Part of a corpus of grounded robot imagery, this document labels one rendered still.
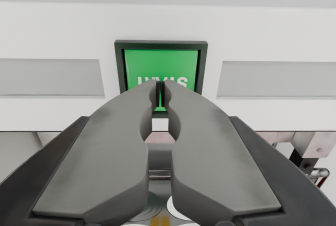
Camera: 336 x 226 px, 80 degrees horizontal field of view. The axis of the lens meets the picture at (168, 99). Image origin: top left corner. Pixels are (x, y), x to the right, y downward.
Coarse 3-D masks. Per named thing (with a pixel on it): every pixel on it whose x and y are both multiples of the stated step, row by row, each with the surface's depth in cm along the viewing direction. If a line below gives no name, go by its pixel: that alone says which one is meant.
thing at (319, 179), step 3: (327, 171) 29; (318, 177) 30; (321, 177) 30; (324, 177) 29; (327, 177) 29; (318, 180) 30; (321, 180) 30; (324, 180) 30; (315, 183) 31; (318, 183) 30; (321, 183) 30; (318, 186) 31; (321, 186) 31
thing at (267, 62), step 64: (0, 0) 11; (64, 0) 12; (128, 0) 13; (192, 0) 13; (256, 0) 14; (320, 0) 15; (0, 64) 13; (64, 64) 13; (256, 64) 14; (320, 64) 14; (0, 128) 16; (64, 128) 16; (256, 128) 16; (320, 128) 17
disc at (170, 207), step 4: (168, 200) 32; (168, 204) 33; (172, 204) 33; (168, 208) 33; (172, 208) 33; (172, 212) 34; (176, 212) 34; (176, 216) 35; (180, 216) 35; (184, 216) 35
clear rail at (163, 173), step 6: (162, 168) 29; (168, 168) 29; (318, 168) 30; (324, 168) 30; (150, 174) 28; (156, 174) 28; (162, 174) 28; (168, 174) 28; (306, 174) 29; (312, 174) 29; (318, 174) 29; (324, 174) 29
